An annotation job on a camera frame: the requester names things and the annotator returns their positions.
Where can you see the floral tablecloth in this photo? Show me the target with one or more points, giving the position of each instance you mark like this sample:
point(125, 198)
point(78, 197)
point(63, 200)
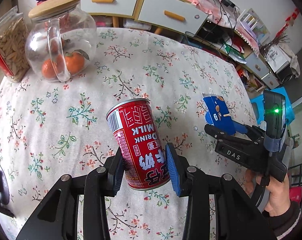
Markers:
point(65, 100)

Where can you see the red wall decoration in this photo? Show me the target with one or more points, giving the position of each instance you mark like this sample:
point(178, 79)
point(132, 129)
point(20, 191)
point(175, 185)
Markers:
point(292, 17)

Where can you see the grey box appliance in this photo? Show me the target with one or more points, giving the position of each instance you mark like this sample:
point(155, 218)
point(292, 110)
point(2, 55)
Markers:
point(286, 73)

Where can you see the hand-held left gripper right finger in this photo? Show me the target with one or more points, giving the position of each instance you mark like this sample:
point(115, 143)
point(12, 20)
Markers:
point(172, 170)

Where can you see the plastic jar of seeds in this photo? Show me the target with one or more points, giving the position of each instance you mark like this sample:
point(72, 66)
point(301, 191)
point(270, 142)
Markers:
point(13, 47)

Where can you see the person's right forearm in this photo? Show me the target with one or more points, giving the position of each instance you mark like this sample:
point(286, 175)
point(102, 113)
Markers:
point(286, 222)

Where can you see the colourful picture board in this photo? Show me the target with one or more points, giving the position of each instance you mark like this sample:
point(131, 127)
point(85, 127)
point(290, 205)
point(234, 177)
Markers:
point(262, 32)

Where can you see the blue plastic stool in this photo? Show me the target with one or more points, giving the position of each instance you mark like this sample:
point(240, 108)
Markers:
point(257, 105)

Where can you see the blue snack wrapper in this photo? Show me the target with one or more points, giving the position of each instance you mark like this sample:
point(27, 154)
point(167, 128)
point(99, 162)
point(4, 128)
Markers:
point(218, 112)

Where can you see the red drink can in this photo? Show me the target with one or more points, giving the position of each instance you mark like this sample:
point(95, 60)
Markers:
point(138, 142)

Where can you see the bunch of dried twigs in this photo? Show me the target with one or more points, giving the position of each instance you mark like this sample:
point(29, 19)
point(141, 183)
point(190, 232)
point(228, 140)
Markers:
point(276, 41)

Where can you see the glass jar with wooden lid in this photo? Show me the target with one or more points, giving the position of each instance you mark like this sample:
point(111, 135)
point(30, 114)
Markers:
point(83, 30)

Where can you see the wooden cabinet with drawers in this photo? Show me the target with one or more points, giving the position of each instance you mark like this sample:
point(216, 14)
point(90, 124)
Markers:
point(142, 5)

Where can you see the low white cabinet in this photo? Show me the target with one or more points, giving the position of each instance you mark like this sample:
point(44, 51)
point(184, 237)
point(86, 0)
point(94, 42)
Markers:
point(256, 65)

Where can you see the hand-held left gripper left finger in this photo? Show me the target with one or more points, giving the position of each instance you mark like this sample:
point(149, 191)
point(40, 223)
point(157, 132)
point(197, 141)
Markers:
point(117, 173)

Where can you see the red plastic object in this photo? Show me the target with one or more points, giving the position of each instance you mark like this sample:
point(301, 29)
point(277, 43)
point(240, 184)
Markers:
point(296, 193)

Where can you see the orange mandarin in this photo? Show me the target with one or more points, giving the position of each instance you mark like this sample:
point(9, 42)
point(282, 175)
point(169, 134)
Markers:
point(48, 70)
point(74, 63)
point(57, 47)

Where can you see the black round stand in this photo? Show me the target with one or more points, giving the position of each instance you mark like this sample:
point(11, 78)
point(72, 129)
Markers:
point(2, 187)

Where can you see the small white rack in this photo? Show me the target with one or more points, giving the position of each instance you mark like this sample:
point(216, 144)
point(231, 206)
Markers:
point(248, 17)

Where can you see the clear plastic storage box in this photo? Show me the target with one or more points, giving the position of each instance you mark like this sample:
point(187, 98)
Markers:
point(137, 23)

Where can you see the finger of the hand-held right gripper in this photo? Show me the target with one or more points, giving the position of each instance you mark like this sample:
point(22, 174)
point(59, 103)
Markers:
point(216, 133)
point(252, 131)

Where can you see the person's right hand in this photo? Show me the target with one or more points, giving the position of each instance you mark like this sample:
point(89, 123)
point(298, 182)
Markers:
point(278, 195)

